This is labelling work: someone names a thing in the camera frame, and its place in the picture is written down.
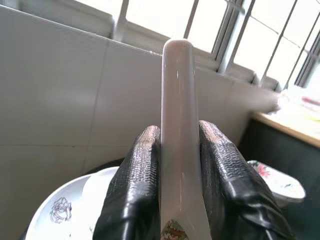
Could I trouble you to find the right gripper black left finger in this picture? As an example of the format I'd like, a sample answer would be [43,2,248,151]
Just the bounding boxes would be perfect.
[92,125,163,240]

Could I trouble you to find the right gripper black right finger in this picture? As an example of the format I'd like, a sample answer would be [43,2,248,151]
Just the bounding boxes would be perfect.
[198,119,297,240]

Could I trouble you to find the white ceramic spoon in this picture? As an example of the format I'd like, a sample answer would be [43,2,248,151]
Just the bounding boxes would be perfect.
[159,38,210,240]

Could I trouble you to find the floral print bowl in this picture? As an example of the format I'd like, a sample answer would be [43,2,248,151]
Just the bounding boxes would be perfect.
[246,159,306,209]

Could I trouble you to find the white plate purple flower print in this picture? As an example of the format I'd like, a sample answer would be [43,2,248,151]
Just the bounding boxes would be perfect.
[24,166,121,240]

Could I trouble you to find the crumpled white plastic bag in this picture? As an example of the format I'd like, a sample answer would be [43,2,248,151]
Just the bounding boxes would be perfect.
[271,84,320,122]

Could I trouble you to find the white framed window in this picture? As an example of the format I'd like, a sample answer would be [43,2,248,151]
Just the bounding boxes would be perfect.
[109,0,320,91]

